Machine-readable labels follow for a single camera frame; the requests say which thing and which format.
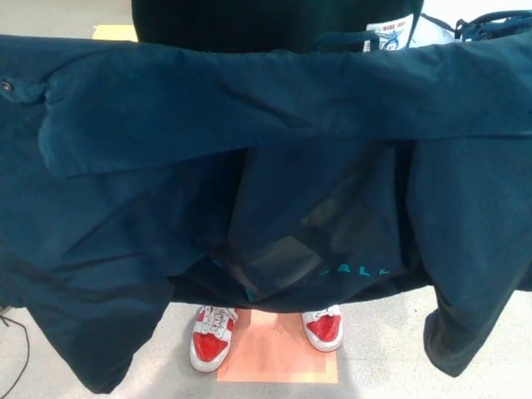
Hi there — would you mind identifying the red white right sneaker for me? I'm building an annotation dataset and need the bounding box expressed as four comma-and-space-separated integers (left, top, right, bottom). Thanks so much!
189, 305, 239, 372

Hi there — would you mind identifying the navy blue bag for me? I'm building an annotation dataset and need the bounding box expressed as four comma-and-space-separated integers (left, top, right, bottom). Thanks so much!
452, 11, 532, 43

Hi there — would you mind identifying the red white left sneaker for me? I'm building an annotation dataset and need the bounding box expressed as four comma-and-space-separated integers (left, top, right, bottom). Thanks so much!
300, 305, 343, 353

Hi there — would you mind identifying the black sweater with white label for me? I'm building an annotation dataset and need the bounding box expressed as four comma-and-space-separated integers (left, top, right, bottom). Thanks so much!
131, 0, 426, 55

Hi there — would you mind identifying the orange floor marker patch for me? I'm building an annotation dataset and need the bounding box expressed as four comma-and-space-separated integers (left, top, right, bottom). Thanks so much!
215, 309, 342, 382

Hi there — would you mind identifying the thin black floor cable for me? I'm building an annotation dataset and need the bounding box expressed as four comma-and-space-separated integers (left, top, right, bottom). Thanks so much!
0, 314, 32, 394

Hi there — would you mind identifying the navy blue coat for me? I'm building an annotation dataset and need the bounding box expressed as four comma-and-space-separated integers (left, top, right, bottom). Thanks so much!
0, 32, 532, 394

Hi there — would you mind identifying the yellow floor marker patch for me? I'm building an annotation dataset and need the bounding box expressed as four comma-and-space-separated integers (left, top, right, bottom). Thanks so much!
91, 24, 139, 43

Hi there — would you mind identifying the red white sneaker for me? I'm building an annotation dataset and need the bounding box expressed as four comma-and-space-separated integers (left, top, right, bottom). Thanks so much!
300, 305, 343, 353
189, 305, 239, 372

